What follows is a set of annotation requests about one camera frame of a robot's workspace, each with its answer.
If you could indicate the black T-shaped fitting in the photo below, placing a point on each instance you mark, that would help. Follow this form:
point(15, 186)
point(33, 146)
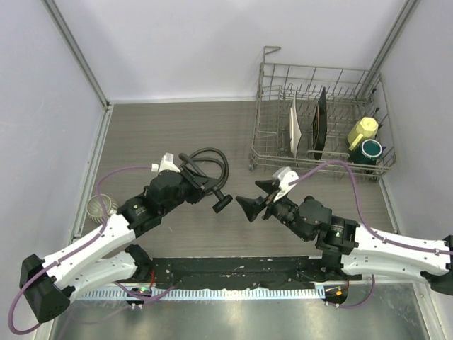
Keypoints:
point(223, 200)

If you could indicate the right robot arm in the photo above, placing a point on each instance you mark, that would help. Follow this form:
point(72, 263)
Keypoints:
point(352, 249)

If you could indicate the grey wire dish rack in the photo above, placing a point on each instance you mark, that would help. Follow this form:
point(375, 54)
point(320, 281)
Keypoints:
point(307, 115)

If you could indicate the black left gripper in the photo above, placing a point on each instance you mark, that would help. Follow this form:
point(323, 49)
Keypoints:
point(199, 185)

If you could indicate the white plate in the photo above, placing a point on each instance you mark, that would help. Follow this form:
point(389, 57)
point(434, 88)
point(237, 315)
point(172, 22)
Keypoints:
point(295, 133)

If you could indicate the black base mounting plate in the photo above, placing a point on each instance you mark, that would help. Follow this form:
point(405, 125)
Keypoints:
point(241, 273)

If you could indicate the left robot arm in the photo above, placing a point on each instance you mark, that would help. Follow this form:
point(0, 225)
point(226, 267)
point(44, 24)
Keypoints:
point(107, 254)

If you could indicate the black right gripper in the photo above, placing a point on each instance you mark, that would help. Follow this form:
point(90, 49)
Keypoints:
point(252, 207)

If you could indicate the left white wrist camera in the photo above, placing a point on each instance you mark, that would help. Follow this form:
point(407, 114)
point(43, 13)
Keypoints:
point(166, 164)

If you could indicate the white slotted cable duct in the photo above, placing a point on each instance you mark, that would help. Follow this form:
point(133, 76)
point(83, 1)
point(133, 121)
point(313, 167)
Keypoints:
point(115, 293)

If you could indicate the yellow mug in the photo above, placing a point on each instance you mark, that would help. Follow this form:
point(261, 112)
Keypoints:
point(365, 128)

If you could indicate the dark green mug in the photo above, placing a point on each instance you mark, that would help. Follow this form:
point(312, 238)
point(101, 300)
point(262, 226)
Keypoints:
point(367, 152)

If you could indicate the ribbed grey cup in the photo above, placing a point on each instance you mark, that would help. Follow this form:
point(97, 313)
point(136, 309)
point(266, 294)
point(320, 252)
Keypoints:
point(94, 209)

